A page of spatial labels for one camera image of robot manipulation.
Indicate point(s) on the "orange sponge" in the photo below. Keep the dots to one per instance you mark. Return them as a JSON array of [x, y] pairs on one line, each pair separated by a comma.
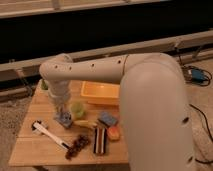
[[113, 133]]

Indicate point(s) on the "purple grapes bunch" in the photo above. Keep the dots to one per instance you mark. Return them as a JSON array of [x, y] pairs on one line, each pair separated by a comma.
[[77, 145]]

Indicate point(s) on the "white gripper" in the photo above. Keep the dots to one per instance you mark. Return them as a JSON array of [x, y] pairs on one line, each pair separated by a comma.
[[59, 94]]

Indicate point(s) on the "yellow plastic bin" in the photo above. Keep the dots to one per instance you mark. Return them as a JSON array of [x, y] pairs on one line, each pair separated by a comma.
[[100, 93]]

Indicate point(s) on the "blue grey towel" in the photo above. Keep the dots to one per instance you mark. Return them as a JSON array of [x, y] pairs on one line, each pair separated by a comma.
[[64, 118]]

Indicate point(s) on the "green plastic cup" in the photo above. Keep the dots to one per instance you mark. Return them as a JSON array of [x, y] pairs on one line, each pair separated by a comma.
[[77, 109]]

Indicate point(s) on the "yellow banana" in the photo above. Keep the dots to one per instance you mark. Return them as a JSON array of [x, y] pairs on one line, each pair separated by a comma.
[[86, 124]]

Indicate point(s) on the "blue sponge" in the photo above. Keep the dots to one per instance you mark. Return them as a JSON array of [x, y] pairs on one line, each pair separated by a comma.
[[107, 119]]

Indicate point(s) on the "blue power box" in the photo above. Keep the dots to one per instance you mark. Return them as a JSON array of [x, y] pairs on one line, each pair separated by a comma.
[[197, 75]]

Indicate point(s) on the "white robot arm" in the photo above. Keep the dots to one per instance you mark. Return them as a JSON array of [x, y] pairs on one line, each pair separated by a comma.
[[153, 104]]

